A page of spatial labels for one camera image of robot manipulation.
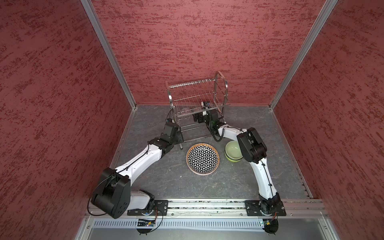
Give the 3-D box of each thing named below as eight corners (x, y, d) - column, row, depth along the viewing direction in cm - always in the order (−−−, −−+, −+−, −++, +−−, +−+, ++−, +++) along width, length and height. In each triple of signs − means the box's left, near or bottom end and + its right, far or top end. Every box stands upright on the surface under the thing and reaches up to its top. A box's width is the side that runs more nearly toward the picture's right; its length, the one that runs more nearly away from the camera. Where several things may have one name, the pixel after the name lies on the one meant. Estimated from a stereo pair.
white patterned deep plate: (185, 175, 86) (185, 172, 83) (187, 146, 99) (186, 143, 96) (220, 175, 87) (221, 173, 83) (217, 146, 99) (217, 143, 96)
